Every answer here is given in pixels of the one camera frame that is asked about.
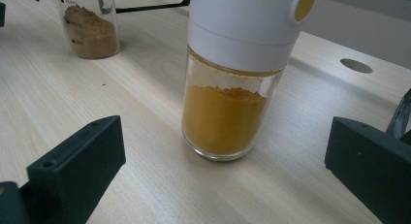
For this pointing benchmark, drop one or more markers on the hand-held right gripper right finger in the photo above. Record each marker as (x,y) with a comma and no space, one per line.
(371,172)

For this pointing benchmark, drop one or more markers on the black metal rack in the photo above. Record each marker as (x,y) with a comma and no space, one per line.
(151,6)

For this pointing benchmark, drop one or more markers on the brown spice jar silver lid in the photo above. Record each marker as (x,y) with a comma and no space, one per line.
(90,36)

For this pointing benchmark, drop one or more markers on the yellow spice jar white lid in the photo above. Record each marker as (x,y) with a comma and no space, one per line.
(223,120)

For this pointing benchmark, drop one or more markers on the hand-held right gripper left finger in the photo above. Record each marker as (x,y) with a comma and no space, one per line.
(74,172)

